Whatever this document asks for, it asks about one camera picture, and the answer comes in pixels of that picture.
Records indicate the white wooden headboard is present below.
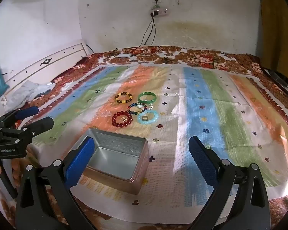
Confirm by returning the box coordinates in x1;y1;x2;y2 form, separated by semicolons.
0;41;89;115

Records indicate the red bead bracelet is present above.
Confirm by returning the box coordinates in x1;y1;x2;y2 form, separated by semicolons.
111;111;133;127

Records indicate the yellow hanging cloth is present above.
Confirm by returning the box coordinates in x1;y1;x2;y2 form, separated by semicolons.
260;0;288;78

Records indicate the light blue bead bracelet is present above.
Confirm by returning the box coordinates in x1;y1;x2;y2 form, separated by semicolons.
137;109;159;126

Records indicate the crumpled grey cloth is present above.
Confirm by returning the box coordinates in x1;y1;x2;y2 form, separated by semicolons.
6;80;55;110

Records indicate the striped colourful mat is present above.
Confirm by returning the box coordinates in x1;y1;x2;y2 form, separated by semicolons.
26;63;288;209

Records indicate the green jade bangle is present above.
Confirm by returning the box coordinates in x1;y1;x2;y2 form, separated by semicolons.
138;92;157;104

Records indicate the yellow brown bead bracelet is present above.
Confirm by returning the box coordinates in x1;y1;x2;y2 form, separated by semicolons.
114;91;133;104

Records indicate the black power cable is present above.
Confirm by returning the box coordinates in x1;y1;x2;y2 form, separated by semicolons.
129;0;159;53

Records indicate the multicolour glass bead bracelet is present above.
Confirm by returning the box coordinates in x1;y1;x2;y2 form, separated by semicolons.
127;102;148;115

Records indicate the white pearl shell bracelet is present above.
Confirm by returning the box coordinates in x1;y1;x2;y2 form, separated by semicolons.
138;102;155;111

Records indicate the white power strip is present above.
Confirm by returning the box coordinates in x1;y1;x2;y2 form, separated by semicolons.
150;8;168;17

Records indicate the silver metal tin box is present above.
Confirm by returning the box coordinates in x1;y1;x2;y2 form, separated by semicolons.
73;128;150;195

